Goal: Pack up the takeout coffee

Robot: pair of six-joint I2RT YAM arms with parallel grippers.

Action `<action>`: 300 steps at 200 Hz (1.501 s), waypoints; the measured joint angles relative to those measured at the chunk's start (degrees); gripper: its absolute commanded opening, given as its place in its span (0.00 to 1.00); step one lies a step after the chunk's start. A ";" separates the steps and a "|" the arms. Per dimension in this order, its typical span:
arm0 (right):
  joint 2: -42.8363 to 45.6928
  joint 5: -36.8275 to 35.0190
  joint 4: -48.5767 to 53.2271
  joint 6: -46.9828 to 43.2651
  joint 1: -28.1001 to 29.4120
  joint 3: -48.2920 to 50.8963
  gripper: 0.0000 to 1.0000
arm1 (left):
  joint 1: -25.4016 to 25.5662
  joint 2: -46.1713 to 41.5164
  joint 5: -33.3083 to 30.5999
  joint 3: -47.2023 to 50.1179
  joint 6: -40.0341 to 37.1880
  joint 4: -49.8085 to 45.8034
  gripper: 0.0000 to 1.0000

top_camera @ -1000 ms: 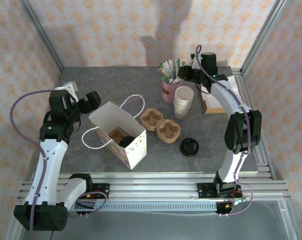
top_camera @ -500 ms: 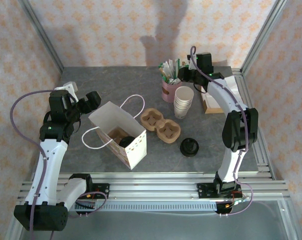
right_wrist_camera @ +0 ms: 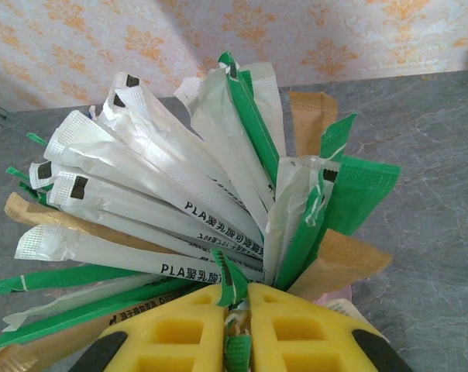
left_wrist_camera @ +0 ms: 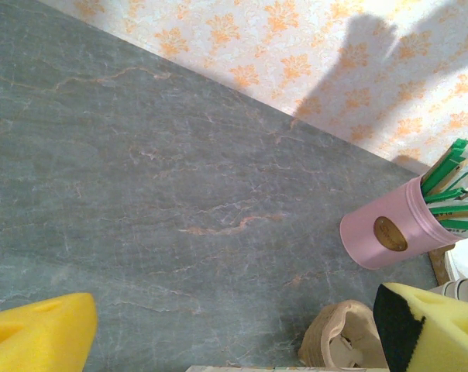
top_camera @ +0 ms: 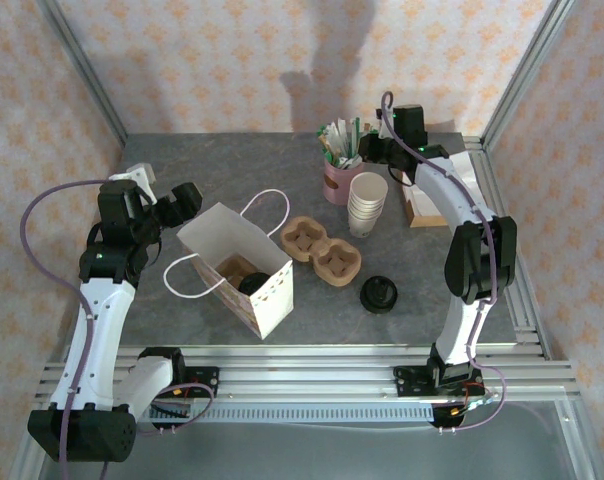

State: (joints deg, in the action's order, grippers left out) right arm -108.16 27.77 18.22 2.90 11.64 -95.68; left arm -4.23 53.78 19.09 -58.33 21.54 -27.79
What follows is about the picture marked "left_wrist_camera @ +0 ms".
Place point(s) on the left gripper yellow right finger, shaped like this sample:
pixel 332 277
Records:
pixel 443 329

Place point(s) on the brown pulp cup carrier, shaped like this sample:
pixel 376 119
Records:
pixel 323 329

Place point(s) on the pink canister with oval label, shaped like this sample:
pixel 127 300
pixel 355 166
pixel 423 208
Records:
pixel 373 240

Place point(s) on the brown-tipped wrapped stirrer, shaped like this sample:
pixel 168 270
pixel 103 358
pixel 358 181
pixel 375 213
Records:
pixel 456 174

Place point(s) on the wooden napkin tray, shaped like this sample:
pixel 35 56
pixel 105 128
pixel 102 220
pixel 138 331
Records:
pixel 437 265

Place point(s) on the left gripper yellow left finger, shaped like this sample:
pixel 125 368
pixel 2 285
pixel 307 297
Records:
pixel 36 337

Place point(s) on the white paper napkin stack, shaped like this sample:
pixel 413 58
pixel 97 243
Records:
pixel 466 261

